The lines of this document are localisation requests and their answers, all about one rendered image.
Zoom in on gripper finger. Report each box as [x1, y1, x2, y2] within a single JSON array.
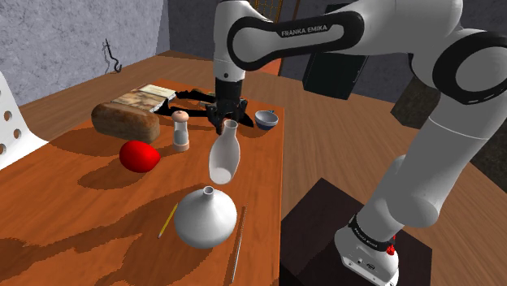
[[205, 102, 224, 136], [232, 98, 249, 124]]

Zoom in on white bottle vase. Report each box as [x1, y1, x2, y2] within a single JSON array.
[[208, 119, 242, 186]]

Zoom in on blue bowl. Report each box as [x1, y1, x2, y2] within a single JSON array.
[[253, 109, 280, 132]]

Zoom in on wooden pepper shaker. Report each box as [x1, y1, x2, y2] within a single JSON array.
[[171, 110, 191, 154]]

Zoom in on book with marbled cover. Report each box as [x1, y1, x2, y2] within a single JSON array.
[[110, 83, 178, 114]]

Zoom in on red egg-shaped ball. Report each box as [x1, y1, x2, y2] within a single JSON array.
[[119, 139, 163, 174]]

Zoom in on brown bread loaf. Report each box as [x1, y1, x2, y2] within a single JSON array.
[[90, 102, 162, 145]]

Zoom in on black box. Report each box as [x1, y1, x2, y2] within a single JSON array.
[[302, 3, 370, 102]]

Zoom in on white round vase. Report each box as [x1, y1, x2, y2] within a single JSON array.
[[173, 184, 239, 250]]

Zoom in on yellow pencil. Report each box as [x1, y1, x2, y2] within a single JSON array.
[[157, 201, 180, 240]]

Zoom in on black twisted hook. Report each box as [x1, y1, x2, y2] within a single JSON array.
[[102, 37, 124, 75]]

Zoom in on thin grey rod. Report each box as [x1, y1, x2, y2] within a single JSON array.
[[231, 204, 249, 284]]

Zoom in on dark robot stand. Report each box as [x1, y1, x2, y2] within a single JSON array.
[[279, 177, 433, 286]]

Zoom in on orange wooden table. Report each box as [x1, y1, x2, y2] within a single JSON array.
[[0, 78, 286, 286]]

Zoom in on white chair with holes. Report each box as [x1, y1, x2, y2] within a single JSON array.
[[0, 71, 50, 171]]

